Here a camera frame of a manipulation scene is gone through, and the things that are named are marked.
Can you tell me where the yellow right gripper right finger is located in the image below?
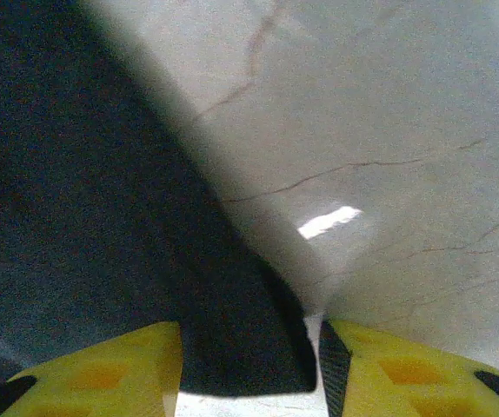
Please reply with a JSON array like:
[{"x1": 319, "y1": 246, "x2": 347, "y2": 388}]
[{"x1": 317, "y1": 318, "x2": 499, "y2": 417}]

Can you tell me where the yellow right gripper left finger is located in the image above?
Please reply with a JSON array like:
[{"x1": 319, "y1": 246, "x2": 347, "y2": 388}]
[{"x1": 0, "y1": 321, "x2": 184, "y2": 417}]

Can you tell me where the black t-shirt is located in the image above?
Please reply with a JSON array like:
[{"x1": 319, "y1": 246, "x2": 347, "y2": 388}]
[{"x1": 0, "y1": 0, "x2": 318, "y2": 399}]

